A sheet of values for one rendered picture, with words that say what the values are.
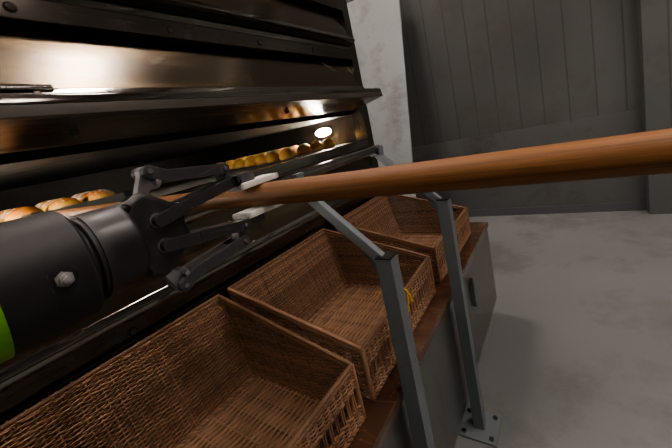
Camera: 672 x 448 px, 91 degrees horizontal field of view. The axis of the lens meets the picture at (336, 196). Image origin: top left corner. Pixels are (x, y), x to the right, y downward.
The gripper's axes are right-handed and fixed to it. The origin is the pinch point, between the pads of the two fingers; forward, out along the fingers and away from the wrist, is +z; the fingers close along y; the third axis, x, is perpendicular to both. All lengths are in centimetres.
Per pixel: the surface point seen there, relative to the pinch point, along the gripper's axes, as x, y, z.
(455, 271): 1, 51, 80
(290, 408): -28, 60, 18
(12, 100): -46, -23, -8
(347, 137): -70, -2, 146
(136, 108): -45, -21, 12
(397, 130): -101, 5, 301
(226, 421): -43, 60, 9
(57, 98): -46, -24, -1
